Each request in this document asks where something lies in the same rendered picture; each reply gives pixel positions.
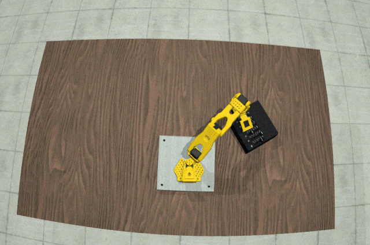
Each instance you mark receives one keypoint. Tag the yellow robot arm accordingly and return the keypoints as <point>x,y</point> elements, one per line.
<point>238,104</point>

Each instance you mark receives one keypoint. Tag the black lighting desk panel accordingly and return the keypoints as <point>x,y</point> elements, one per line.
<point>263,130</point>

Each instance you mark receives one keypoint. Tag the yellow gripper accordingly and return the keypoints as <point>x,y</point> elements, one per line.
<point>245,121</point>

